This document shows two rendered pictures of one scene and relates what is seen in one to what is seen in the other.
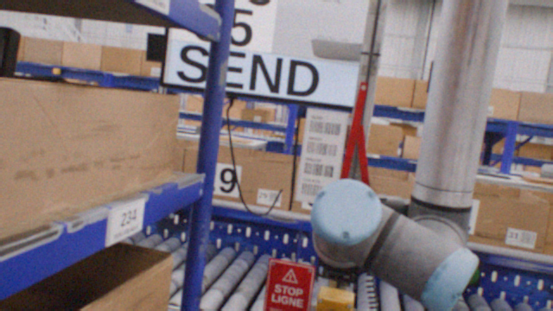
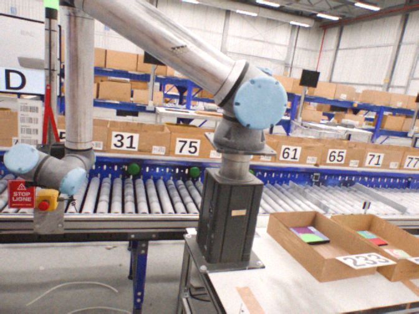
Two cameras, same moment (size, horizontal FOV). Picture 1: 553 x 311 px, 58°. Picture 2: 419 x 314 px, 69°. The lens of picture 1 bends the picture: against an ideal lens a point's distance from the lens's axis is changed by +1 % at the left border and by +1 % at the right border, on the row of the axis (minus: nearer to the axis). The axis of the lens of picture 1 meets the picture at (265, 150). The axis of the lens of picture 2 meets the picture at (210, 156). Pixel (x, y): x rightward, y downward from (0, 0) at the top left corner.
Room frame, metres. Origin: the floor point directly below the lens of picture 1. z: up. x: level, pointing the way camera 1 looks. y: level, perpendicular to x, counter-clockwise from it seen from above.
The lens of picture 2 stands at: (-0.37, -0.20, 1.41)
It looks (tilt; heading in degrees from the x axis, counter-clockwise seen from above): 14 degrees down; 332
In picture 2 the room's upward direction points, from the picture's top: 8 degrees clockwise
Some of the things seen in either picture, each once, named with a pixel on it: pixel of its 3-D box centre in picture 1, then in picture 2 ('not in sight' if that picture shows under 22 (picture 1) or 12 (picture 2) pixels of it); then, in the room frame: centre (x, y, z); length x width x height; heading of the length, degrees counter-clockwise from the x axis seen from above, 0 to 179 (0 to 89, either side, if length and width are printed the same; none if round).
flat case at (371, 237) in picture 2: not in sight; (361, 238); (0.47, -1.54, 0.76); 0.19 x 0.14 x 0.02; 87
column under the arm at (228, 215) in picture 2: not in sight; (227, 214); (0.56, -0.81, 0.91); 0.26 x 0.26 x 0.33; 82
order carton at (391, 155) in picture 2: not in sight; (369, 155); (1.29, -2.64, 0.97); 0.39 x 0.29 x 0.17; 79
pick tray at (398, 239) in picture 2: not in sight; (381, 242); (0.37, -1.52, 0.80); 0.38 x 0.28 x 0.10; 172
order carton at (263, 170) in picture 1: (245, 175); (4, 128); (1.81, 0.06, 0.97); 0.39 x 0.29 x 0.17; 79
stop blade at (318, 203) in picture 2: not in sight; (306, 198); (1.01, -1.69, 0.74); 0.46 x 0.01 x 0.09; 169
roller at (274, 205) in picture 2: not in sight; (265, 199); (1.07, -1.41, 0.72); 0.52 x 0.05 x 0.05; 169
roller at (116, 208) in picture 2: not in sight; (116, 196); (1.24, -0.51, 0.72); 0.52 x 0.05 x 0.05; 169
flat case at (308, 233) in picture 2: not in sight; (303, 235); (0.55, -1.23, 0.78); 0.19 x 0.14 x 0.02; 85
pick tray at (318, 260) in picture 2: not in sight; (318, 240); (0.46, -1.22, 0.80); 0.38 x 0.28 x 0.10; 175
